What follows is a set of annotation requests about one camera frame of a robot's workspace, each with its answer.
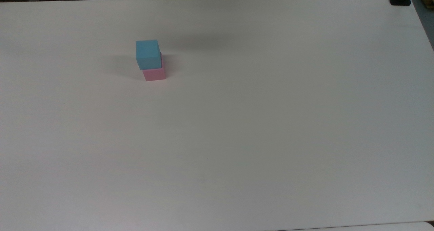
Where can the blue cube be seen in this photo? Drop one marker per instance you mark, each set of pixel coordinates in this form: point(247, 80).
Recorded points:
point(147, 53)

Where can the pink cube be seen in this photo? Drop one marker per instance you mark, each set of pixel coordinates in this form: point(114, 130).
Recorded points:
point(154, 74)

